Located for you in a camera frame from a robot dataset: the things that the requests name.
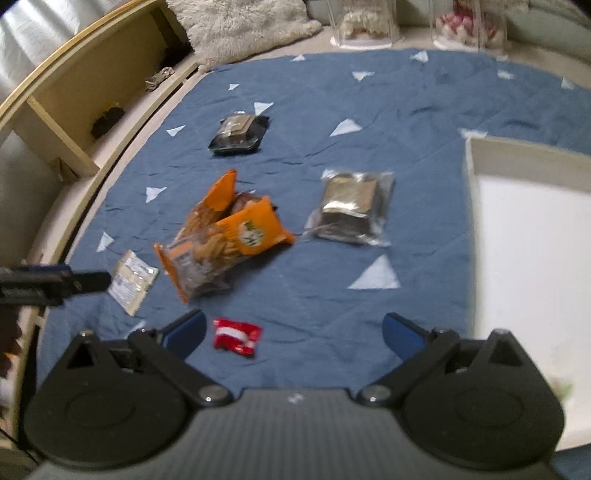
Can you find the clear case with beige figure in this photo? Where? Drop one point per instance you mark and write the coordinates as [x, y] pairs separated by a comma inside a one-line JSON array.
[[364, 25]]

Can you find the grey green cushion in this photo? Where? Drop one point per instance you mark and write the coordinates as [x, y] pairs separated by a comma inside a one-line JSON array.
[[549, 23]]

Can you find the wooden shelf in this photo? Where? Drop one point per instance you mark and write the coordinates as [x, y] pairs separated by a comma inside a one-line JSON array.
[[69, 83]]

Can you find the black snack packet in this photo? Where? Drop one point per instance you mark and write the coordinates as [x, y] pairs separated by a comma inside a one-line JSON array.
[[238, 136]]

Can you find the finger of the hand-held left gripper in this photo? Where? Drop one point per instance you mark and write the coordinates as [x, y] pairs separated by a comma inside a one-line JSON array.
[[46, 284]]

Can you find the fluffy beige pillow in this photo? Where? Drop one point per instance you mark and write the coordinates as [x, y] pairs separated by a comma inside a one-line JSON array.
[[240, 27]]

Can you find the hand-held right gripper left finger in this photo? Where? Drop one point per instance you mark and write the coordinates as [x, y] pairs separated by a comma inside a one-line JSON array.
[[187, 331]]

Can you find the orange snack bag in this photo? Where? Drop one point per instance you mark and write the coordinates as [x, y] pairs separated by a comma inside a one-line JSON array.
[[249, 230]]

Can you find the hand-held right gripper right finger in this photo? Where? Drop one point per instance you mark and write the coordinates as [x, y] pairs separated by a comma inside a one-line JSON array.
[[401, 336]]

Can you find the small white snack packet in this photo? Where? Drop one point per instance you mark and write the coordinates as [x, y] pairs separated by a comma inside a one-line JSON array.
[[131, 281]]

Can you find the dark object on shelf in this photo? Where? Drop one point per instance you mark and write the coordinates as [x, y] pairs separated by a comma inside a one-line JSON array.
[[107, 122]]

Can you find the red candy packet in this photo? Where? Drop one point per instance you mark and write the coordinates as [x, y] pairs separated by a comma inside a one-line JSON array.
[[235, 337]]

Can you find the blue quilted mat white triangles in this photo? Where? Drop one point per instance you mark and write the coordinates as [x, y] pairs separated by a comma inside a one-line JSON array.
[[323, 138]]

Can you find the clear case with pink doll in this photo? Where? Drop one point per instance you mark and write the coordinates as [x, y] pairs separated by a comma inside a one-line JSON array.
[[466, 25]]

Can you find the bundle of twine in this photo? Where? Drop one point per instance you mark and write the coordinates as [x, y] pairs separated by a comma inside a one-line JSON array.
[[159, 78]]

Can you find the clear packet with brown cake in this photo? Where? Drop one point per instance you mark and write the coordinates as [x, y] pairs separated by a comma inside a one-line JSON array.
[[348, 207]]

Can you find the white cardboard box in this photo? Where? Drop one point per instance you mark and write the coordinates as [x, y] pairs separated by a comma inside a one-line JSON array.
[[531, 277]]

